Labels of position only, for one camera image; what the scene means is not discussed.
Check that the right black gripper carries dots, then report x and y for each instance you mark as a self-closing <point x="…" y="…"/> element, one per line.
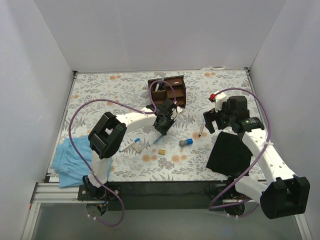
<point x="211" y="117"/>

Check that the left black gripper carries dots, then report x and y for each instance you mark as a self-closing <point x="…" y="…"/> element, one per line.
<point x="162" y="124"/>

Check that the grey blue glue stick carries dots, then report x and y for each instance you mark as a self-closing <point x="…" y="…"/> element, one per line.
<point x="183" y="143"/>

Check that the blue capped white marker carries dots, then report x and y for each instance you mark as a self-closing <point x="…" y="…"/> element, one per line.
<point x="129" y="145"/>

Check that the green capped white marker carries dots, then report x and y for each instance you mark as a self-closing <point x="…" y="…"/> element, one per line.
<point x="157" y="86"/>

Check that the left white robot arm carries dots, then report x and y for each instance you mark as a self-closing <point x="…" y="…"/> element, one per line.
<point x="107" y="135"/>

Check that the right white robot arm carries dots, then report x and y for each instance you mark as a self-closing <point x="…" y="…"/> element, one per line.
<point x="285" y="194"/>

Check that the floral patterned table mat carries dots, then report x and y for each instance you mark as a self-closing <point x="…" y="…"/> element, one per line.
<point x="96" y="93"/>

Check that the small yellow eraser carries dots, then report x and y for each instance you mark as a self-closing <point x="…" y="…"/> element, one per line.
<point x="161" y="152"/>

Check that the brown wooden desk organizer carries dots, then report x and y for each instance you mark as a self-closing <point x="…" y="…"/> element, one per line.
<point x="176" y="94"/>

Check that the black cloth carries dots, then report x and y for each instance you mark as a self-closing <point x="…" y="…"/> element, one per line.
<point x="229" y="156"/>

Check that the light blue cloth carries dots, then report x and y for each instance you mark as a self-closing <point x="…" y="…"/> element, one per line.
<point x="68" y="164"/>

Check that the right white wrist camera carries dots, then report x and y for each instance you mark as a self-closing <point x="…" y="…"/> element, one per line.
<point x="218" y="99"/>

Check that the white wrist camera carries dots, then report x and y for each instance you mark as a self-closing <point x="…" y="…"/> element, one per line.
<point x="218" y="99"/>
<point x="175" y="113"/>

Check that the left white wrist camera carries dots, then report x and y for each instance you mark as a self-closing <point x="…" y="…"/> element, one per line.
<point x="175" y="113"/>

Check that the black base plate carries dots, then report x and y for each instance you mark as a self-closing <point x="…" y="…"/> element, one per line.
<point x="167" y="195"/>

